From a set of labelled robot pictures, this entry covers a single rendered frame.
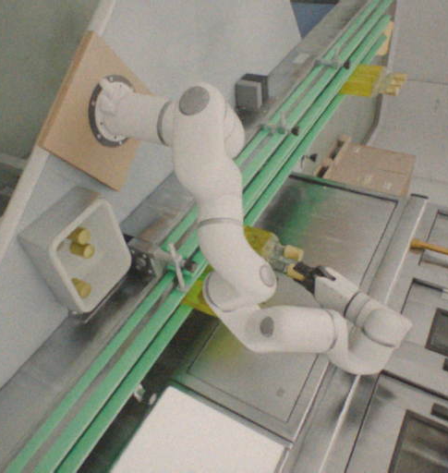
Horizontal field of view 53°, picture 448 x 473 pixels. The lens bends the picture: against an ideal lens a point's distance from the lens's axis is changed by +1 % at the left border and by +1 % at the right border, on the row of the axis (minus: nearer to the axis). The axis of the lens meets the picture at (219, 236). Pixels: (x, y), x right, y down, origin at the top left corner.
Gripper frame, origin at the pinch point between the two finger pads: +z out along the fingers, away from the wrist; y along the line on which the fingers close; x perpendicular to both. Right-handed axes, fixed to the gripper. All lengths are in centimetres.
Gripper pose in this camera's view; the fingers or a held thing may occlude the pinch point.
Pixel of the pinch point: (302, 273)
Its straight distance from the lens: 118.1
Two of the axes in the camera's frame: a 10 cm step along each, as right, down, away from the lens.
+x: -7.1, 5.5, -4.4
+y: -1.2, -7.1, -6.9
